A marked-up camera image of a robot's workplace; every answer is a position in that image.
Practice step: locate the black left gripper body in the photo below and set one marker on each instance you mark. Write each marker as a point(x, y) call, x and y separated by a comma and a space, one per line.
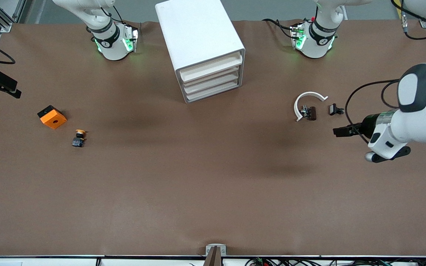
point(367, 125)

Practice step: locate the white plastic tray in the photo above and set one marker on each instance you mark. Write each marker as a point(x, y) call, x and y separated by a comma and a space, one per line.
point(213, 77)

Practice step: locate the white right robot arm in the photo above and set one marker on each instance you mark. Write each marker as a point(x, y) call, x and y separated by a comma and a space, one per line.
point(111, 46)

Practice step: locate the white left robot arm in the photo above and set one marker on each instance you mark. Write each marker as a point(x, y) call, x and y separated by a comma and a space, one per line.
point(423, 111)

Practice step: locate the orange mushroom push button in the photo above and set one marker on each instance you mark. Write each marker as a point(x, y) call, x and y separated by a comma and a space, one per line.
point(78, 141)

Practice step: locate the white plastic drawer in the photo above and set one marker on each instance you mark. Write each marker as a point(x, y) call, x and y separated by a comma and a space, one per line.
point(213, 84)
point(213, 91)
point(213, 67)

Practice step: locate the white drawer cabinet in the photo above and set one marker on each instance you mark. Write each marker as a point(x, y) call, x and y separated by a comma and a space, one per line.
point(194, 33)

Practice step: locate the small black clip part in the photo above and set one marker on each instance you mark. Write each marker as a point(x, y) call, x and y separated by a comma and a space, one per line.
point(333, 109)

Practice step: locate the black connector block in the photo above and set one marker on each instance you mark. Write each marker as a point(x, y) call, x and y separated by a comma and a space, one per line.
point(311, 113)

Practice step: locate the white curved plastic part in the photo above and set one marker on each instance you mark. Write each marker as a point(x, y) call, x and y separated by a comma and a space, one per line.
point(311, 93)

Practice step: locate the orange box with black base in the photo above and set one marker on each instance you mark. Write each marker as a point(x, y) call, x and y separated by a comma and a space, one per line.
point(54, 120)

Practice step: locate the grey metal bracket with post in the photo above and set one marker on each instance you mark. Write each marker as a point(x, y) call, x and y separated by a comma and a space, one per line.
point(216, 255)

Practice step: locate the white table edge rail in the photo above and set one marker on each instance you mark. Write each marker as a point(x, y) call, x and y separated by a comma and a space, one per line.
point(50, 261)

